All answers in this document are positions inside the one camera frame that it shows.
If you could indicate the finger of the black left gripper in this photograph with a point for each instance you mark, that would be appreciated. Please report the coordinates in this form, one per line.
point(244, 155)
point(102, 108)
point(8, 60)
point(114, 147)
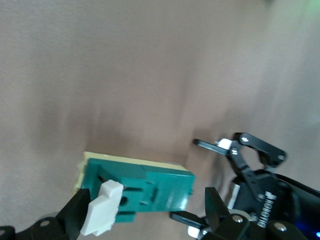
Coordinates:
point(185, 217)

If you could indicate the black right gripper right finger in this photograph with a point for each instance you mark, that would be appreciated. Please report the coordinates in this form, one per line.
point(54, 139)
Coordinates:
point(220, 220)

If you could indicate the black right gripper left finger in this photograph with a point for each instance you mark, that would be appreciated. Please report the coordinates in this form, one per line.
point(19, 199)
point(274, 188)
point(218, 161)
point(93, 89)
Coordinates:
point(62, 222)

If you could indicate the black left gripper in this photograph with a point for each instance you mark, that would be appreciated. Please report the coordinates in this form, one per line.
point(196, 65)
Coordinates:
point(272, 195)

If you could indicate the green terminal block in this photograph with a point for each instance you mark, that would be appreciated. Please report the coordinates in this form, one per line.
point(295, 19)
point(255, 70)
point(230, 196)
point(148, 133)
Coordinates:
point(150, 182)

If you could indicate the brown table cover mat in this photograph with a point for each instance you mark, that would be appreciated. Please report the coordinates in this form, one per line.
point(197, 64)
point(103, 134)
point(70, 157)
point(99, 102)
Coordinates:
point(125, 75)

